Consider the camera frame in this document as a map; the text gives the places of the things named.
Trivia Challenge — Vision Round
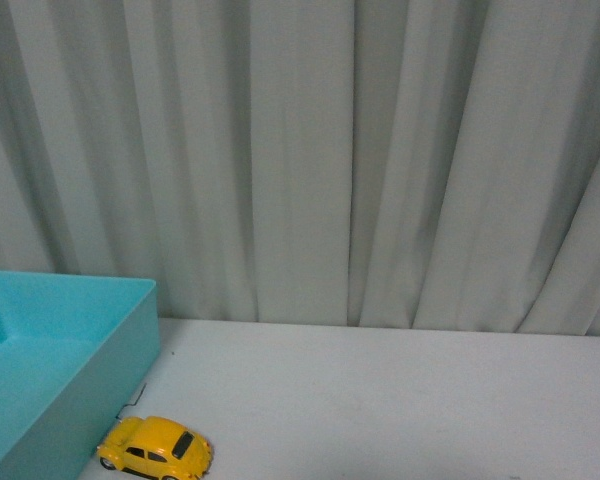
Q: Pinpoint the yellow beetle toy car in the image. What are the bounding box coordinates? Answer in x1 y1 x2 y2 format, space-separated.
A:
96 416 214 479

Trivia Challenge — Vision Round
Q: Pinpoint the grey pleated curtain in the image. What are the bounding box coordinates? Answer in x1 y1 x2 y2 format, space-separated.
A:
0 1 600 336

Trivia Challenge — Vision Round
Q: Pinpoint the turquoise plastic storage bin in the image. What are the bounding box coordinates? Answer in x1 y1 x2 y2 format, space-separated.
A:
0 271 160 479

